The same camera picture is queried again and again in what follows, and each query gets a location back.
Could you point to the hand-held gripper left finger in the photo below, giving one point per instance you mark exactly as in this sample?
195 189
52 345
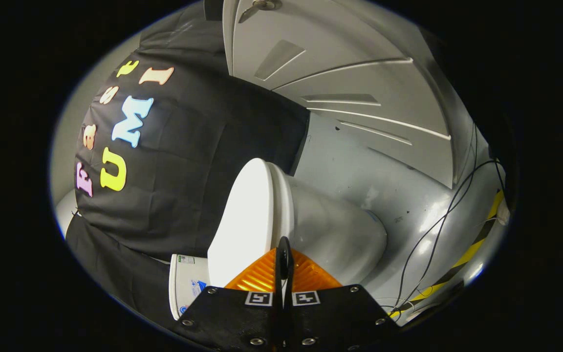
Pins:
232 318

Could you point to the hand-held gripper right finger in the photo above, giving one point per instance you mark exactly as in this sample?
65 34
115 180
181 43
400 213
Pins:
340 318

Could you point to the white toilet lid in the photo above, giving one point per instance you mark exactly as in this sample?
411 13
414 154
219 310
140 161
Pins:
242 220

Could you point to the white toilet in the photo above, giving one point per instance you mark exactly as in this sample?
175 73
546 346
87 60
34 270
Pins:
335 230

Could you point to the black backdrop cloth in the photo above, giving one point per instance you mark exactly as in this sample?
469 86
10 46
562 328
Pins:
188 171

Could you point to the yellow black hazard tape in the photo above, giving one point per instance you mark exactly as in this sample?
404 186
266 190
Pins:
477 242

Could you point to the white cabinet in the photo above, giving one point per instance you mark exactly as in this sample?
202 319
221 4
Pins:
340 83

